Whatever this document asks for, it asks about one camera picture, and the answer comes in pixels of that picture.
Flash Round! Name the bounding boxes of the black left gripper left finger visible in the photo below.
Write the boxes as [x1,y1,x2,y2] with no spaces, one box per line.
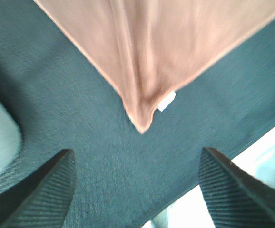
[0,149,77,228]

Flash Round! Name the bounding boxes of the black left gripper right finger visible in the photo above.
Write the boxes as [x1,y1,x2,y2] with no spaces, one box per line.
[198,147,275,228]

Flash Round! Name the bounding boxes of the brown towel with white tag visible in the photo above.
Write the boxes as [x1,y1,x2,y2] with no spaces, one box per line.
[37,0,275,133]

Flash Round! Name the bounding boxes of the black table mat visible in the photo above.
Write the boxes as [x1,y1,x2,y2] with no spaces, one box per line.
[0,0,275,228]

